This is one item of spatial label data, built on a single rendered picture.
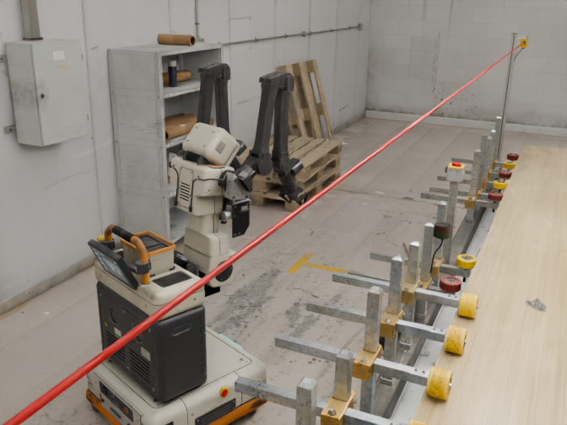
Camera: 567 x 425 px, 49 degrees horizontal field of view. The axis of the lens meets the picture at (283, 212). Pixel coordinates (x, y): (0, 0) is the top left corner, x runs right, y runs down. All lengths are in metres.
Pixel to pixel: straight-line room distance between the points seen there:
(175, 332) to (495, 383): 1.32
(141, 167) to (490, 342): 3.22
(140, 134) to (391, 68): 6.37
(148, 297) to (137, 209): 2.36
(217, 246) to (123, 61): 2.16
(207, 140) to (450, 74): 7.75
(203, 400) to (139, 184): 2.32
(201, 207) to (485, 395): 1.46
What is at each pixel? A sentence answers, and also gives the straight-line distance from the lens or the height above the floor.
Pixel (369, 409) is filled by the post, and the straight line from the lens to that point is 1.95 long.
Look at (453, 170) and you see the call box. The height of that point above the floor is 1.20.
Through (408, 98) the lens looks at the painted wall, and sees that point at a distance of 10.35.
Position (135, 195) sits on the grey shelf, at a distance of 4.83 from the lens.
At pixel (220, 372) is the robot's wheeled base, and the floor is 0.28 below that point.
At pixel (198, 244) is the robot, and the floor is 0.85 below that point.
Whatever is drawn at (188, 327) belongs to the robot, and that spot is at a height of 0.61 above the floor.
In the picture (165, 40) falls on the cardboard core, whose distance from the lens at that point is 5.04.
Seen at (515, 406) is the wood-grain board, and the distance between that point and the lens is 1.86.
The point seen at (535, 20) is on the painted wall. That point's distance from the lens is 9.99.
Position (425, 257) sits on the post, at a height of 0.97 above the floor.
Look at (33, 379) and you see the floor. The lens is 3.63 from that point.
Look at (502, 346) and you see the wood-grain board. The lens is 2.12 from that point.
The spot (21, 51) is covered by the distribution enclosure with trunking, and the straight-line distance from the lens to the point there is 3.97.
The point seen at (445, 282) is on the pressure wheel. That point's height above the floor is 0.91.
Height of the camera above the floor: 1.94
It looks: 20 degrees down
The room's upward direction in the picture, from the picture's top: 1 degrees clockwise
